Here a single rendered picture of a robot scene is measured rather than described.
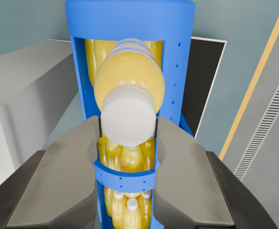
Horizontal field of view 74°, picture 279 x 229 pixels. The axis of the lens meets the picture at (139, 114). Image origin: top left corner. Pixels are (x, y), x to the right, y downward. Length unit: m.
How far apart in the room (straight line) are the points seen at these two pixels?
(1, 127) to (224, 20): 1.60
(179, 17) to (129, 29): 0.10
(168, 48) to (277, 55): 1.73
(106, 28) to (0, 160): 0.51
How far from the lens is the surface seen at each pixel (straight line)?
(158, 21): 0.36
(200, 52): 1.55
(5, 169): 0.72
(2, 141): 0.65
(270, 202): 3.47
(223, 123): 2.11
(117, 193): 0.75
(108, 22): 0.35
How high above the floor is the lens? 1.58
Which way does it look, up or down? 60 degrees down
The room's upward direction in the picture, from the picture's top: 175 degrees clockwise
